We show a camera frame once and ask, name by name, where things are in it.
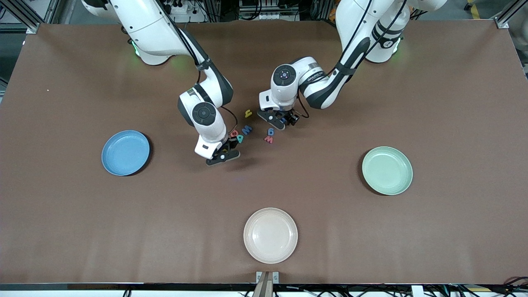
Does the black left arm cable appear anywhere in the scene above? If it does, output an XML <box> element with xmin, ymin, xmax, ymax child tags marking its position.
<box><xmin>296</xmin><ymin>0</ymin><xmax>409</xmax><ymax>119</ymax></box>

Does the white power strip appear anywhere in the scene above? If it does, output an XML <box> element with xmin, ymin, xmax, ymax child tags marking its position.
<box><xmin>159</xmin><ymin>0</ymin><xmax>207</xmax><ymax>23</ymax></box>

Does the metal bracket with beam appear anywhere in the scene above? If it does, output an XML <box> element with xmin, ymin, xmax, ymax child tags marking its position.
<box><xmin>252</xmin><ymin>271</ymin><xmax>280</xmax><ymax>297</ymax></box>

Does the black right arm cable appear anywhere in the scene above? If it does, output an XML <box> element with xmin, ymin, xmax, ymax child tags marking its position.
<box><xmin>155</xmin><ymin>0</ymin><xmax>239</xmax><ymax>133</ymax></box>

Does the brown table cover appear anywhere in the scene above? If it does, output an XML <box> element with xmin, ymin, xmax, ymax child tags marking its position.
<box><xmin>0</xmin><ymin>20</ymin><xmax>528</xmax><ymax>285</ymax></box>

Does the cream plate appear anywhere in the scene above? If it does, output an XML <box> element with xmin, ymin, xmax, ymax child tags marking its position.
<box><xmin>243</xmin><ymin>207</ymin><xmax>298</xmax><ymax>264</ymax></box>

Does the grey rack equipment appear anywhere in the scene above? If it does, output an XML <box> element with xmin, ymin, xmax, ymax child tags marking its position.
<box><xmin>238</xmin><ymin>0</ymin><xmax>300</xmax><ymax>22</ymax></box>

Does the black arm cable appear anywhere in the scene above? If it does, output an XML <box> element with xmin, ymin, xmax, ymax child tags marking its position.
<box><xmin>296</xmin><ymin>0</ymin><xmax>409</xmax><ymax>119</ymax></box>
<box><xmin>155</xmin><ymin>0</ymin><xmax>239</xmax><ymax>133</ymax></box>

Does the blue plate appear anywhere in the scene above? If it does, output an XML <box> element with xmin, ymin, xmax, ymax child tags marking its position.
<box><xmin>101</xmin><ymin>130</ymin><xmax>151</xmax><ymax>177</ymax></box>

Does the aluminium frame post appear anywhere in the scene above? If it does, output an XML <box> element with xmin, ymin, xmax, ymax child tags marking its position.
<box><xmin>0</xmin><ymin>0</ymin><xmax>42</xmax><ymax>34</ymax></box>
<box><xmin>495</xmin><ymin>0</ymin><xmax>528</xmax><ymax>29</ymax></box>

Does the green plate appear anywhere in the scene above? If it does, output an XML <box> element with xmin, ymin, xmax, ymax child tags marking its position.
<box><xmin>362</xmin><ymin>146</ymin><xmax>413</xmax><ymax>196</ymax></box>

